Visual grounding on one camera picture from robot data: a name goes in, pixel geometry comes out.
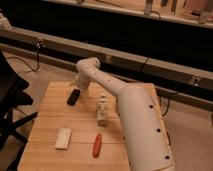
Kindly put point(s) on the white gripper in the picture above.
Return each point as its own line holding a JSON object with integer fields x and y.
{"x": 82, "y": 82}

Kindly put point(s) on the black eraser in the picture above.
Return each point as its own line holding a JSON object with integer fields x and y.
{"x": 73, "y": 97}

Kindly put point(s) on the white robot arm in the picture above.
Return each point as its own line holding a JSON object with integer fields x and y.
{"x": 144, "y": 138}

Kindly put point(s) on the small white bottle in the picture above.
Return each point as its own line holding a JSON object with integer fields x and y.
{"x": 102, "y": 110}

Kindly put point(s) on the red marker pen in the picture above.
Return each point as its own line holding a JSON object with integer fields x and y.
{"x": 97, "y": 145}

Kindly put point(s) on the white rectangular block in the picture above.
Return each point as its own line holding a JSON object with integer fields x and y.
{"x": 63, "y": 138}

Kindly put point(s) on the black office chair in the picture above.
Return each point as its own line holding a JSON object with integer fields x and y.
{"x": 12, "y": 95}

